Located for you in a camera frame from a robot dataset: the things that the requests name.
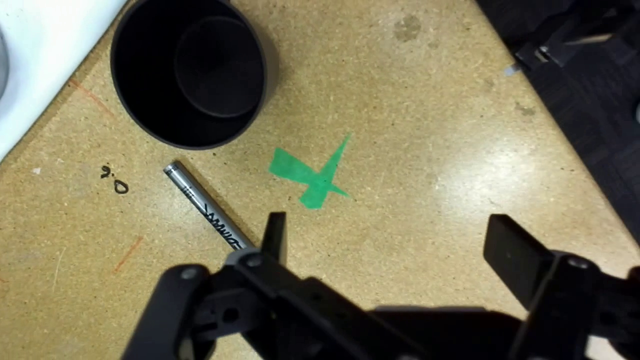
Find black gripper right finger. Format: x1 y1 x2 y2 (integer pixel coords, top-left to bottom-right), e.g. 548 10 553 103
483 211 640 360

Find small steel pot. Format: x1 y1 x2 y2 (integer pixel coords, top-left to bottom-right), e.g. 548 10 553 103
0 28 13 103

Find silver marker with blue cap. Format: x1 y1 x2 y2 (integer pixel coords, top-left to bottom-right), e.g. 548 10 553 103
163 157 261 254

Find white cloth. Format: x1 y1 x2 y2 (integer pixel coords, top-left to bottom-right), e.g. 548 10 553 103
0 0 129 164

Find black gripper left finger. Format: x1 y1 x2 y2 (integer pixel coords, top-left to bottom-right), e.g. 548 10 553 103
123 210 429 360

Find black cup with handle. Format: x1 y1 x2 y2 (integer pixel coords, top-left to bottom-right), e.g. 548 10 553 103
109 0 273 152

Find cross-shaped green tape mark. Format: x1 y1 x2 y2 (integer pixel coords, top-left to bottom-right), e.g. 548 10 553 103
268 131 354 211

